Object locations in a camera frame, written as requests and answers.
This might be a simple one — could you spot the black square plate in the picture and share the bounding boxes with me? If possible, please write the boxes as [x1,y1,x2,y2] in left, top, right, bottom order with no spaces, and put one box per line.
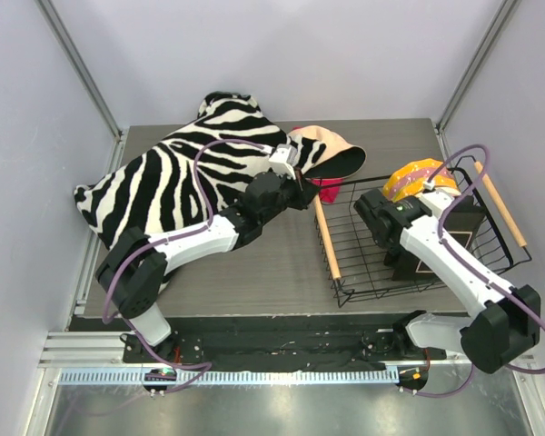
[391,194,486,282]

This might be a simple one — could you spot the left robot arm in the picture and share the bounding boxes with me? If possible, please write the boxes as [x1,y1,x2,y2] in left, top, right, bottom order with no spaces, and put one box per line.
[95,172,320,362]

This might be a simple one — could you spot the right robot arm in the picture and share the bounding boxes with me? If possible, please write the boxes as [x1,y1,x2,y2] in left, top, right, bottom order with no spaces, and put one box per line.
[353,189,541,374]

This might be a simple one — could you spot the purple dotted plate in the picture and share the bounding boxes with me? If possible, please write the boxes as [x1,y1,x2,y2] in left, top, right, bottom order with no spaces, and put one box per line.
[389,167,434,199]

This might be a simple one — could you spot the pink cloth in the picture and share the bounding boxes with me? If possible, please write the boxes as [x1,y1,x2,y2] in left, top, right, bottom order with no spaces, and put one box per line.
[311,178,342,204]

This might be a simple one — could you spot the orange dotted plate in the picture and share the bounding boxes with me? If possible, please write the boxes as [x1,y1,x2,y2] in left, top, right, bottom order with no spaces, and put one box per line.
[421,174,461,197]

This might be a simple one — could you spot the zebra print blanket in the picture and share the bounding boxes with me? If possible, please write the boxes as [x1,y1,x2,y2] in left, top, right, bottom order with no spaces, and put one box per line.
[73,92,297,250]

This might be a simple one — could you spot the yellow dotted plate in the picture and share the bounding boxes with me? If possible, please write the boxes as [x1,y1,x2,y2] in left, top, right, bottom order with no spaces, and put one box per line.
[382,158,441,196]

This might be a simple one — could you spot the beige bucket hat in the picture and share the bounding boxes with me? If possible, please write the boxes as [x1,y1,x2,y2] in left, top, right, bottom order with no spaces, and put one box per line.
[288,125,367,179]

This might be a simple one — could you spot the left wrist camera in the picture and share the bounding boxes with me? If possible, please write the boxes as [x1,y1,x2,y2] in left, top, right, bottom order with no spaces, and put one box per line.
[268,144,298,179]

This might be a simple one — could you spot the black wire dish rack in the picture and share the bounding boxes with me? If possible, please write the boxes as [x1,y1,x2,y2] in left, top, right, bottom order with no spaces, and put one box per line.
[315,175,532,312]

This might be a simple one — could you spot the left wooden rack handle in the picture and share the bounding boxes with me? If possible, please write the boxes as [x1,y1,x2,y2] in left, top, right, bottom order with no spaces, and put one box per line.
[313,196,342,281]

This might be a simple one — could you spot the wooden rack handle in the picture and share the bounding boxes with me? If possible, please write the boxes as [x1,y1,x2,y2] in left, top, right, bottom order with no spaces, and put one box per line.
[313,196,342,281]
[474,161,528,248]

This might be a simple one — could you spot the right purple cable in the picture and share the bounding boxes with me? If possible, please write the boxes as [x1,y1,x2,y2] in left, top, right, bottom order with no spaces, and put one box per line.
[408,144,545,399]

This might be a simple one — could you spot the purple cable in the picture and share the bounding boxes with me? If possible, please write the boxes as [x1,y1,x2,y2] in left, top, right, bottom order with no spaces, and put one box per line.
[408,144,545,399]
[102,138,278,392]

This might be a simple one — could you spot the right wooden rack handle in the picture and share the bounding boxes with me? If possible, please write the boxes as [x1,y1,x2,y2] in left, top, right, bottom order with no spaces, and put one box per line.
[474,161,528,248]

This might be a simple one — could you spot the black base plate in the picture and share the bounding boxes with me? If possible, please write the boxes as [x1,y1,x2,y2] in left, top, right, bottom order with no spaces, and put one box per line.
[120,313,447,372]

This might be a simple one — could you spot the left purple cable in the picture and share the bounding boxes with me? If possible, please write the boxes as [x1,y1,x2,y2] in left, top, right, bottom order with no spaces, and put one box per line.
[102,138,278,392]

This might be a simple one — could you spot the white slotted cable duct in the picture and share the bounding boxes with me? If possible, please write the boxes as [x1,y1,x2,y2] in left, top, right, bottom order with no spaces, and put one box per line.
[58,366,399,386]

